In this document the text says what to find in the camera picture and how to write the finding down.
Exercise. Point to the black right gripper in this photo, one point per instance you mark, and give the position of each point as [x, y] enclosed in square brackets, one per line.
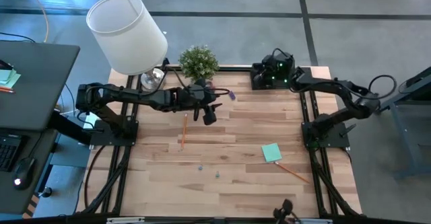
[279, 71]

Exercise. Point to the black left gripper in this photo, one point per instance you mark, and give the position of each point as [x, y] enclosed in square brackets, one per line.
[202, 94]

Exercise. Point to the small purple-blue eraser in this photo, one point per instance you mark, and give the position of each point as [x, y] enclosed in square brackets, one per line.
[232, 95]

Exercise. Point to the orange pencil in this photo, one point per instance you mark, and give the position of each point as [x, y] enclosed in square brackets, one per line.
[184, 131]
[291, 172]
[6, 89]

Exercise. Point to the green sticky note pad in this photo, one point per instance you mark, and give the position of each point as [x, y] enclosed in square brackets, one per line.
[271, 152]

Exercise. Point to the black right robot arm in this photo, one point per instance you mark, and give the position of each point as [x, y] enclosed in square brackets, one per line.
[336, 86]

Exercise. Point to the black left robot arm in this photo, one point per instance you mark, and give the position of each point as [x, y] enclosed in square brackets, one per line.
[144, 98]

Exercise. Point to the black mesh desk organizer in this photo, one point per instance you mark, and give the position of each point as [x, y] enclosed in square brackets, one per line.
[269, 87]

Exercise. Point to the green potted plant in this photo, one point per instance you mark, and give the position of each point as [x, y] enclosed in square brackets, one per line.
[198, 64]

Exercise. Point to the white shade table lamp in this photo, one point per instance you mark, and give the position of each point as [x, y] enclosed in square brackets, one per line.
[128, 39]

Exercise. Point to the small white box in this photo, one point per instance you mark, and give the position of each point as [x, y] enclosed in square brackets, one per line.
[91, 121]

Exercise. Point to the dark blue metal cart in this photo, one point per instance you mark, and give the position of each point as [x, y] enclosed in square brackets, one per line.
[425, 89]

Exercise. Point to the black side desk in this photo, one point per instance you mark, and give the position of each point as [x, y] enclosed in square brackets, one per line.
[33, 82]

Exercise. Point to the black round knob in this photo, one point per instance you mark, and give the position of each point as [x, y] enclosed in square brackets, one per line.
[46, 192]

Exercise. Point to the black computer mouse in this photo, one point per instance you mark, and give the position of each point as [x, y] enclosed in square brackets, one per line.
[23, 173]

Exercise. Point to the yellow black striped tape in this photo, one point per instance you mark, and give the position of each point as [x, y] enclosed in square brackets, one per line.
[32, 205]

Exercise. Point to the pale green paper notes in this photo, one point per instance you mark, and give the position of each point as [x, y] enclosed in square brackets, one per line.
[8, 77]

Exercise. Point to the black keyboard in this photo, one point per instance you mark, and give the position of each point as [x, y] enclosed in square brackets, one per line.
[8, 151]

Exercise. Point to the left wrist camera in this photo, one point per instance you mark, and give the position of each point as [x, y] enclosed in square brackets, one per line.
[209, 116]

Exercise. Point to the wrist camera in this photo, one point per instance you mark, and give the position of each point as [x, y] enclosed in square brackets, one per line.
[209, 116]
[258, 72]

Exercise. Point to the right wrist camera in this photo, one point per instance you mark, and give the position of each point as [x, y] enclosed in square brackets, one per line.
[258, 72]

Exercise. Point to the black aluminium table frame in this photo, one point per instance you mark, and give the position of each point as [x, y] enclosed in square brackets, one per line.
[232, 69]

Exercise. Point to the silver metal bracket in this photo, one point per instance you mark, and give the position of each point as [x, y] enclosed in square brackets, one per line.
[125, 220]
[314, 221]

